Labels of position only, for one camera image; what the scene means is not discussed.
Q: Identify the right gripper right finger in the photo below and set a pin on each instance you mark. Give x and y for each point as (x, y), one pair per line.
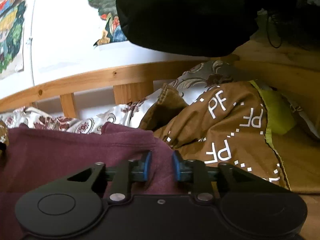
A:
(195, 177)

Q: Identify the black garment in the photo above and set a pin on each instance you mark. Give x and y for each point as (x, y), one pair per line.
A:
(213, 28)

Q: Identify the colourful wall poster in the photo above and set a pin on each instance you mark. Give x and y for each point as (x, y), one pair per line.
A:
(12, 36)
(112, 31)

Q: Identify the white floral bedsheet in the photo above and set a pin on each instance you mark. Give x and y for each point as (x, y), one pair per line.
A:
(158, 109)

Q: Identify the maroon shirt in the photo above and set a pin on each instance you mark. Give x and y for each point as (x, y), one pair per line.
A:
(36, 157)

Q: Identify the wooden bed frame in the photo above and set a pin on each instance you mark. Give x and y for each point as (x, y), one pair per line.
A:
(245, 206)

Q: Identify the lime green cloth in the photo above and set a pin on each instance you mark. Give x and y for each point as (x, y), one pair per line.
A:
(279, 116)

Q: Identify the brown PF patterned blanket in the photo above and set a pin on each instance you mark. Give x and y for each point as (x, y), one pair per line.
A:
(192, 133)

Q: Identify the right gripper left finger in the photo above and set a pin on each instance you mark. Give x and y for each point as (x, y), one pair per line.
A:
(124, 175)

